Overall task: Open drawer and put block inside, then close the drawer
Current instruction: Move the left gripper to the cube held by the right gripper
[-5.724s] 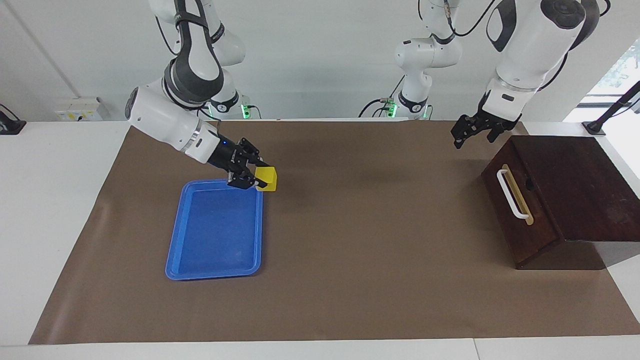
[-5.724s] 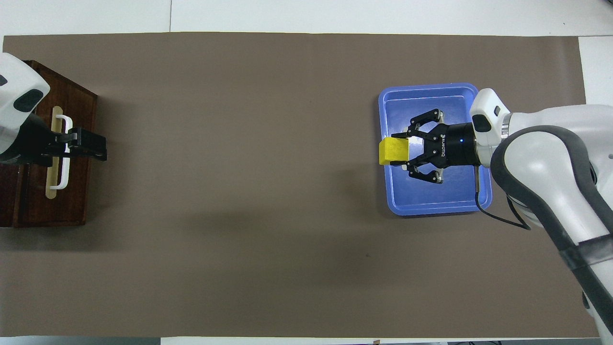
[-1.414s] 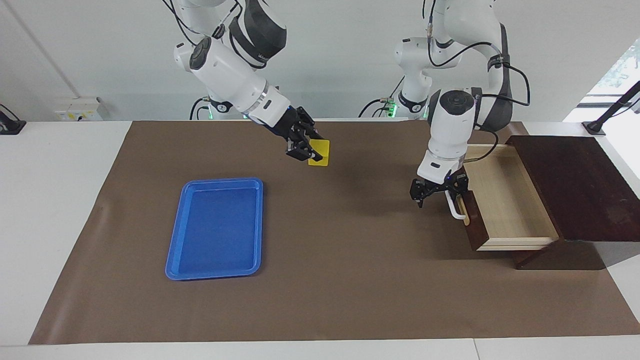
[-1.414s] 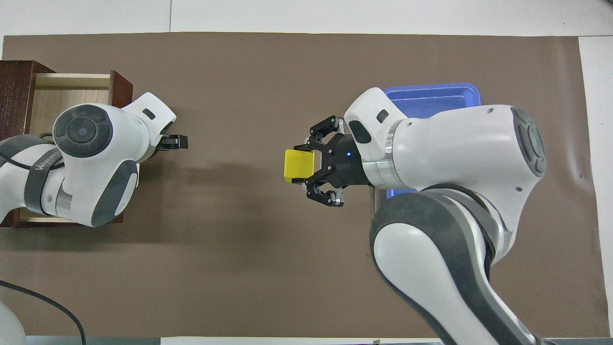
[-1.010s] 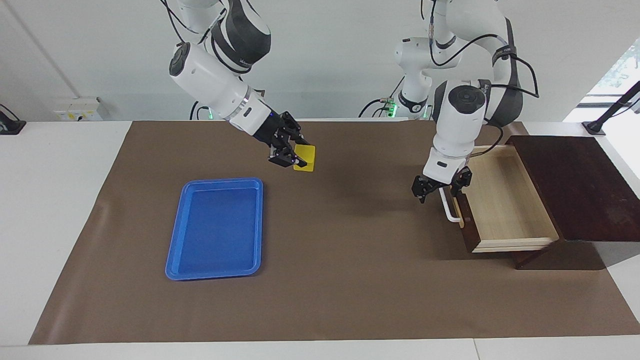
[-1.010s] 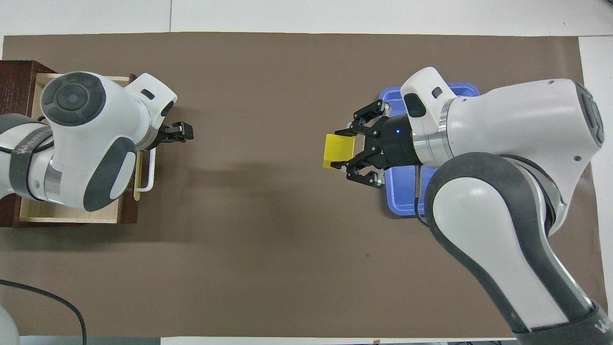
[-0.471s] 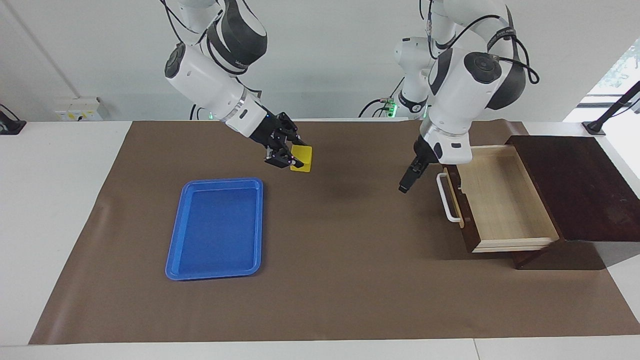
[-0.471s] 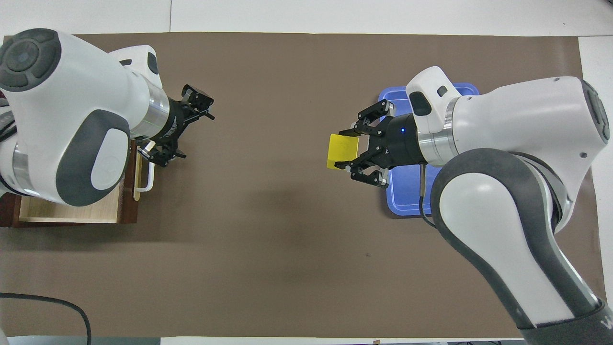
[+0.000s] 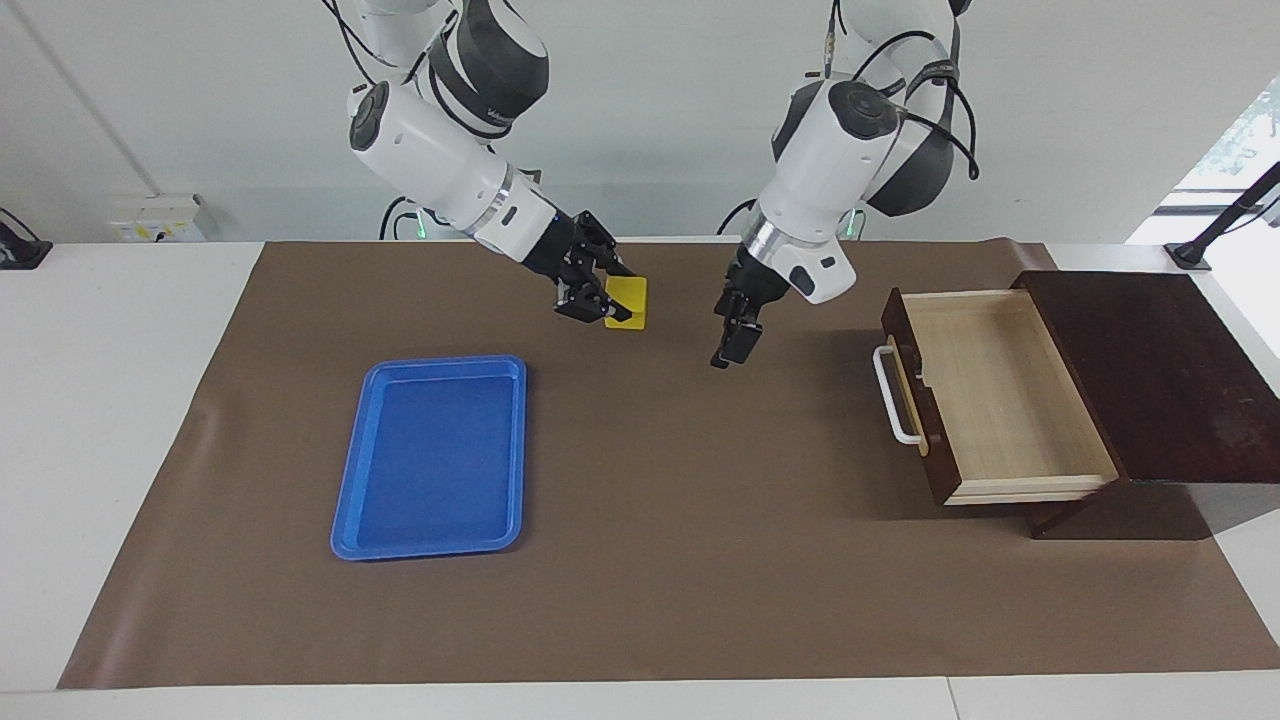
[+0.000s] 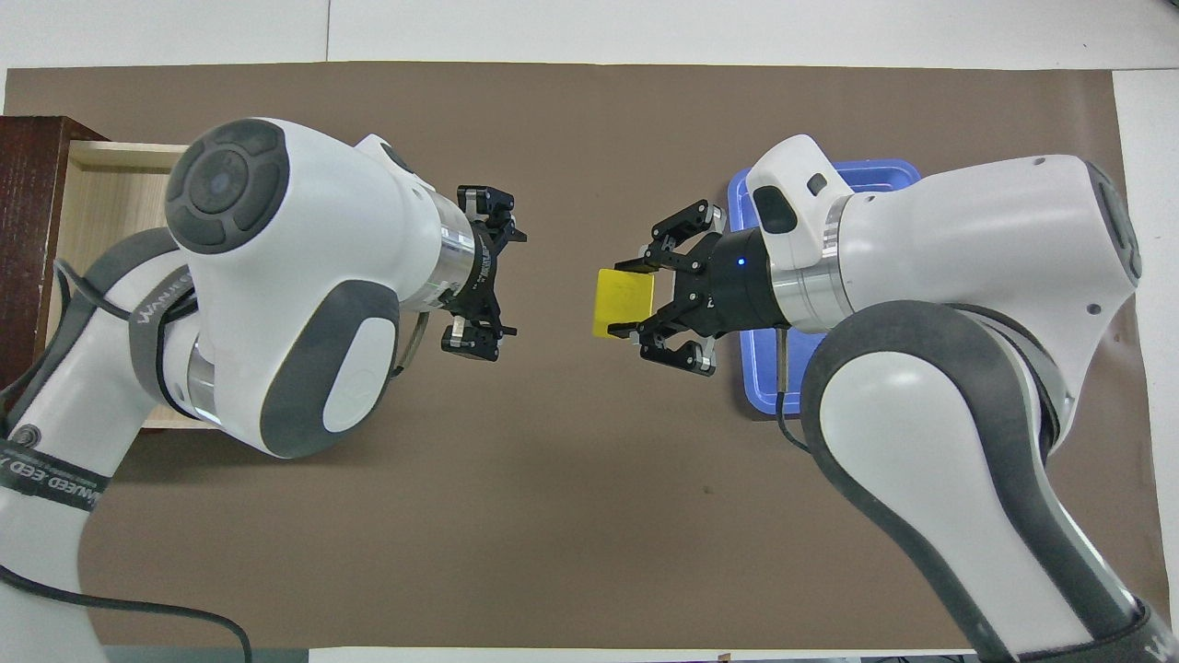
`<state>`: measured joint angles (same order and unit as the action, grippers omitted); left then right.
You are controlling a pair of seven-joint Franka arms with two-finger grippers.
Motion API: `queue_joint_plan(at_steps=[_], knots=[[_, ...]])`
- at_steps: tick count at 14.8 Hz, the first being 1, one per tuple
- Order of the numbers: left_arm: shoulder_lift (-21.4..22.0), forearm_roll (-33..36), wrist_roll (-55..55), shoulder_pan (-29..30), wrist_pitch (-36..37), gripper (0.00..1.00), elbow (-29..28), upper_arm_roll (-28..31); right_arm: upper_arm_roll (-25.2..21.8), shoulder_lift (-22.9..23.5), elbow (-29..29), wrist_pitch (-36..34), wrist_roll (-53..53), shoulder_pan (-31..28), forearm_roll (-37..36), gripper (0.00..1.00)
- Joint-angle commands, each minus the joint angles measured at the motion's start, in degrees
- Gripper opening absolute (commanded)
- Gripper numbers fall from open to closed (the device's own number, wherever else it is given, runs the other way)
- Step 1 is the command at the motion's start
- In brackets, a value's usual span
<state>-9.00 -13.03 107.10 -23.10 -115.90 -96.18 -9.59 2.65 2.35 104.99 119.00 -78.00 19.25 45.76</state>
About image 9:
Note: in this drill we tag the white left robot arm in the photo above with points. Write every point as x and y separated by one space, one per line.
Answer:
840 150

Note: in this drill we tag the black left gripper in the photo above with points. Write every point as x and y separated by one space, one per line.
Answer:
752 290

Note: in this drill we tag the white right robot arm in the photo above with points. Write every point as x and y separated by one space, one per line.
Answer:
430 150

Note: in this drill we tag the yellow block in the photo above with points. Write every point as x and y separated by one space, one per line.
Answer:
630 300

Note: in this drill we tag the white wall socket strip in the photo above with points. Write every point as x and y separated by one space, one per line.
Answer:
155 220

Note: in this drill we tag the dark wooden cabinet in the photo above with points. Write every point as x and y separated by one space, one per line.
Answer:
1150 380

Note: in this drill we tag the blue plastic tray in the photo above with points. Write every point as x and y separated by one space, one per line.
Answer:
430 450

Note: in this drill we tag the black table clamp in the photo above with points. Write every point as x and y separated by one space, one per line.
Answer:
20 250

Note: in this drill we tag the brown paper mat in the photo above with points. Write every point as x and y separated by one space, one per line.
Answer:
650 560

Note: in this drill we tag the black angled stand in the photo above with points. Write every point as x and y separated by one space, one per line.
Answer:
1225 215

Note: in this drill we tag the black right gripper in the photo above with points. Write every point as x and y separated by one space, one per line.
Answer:
555 250

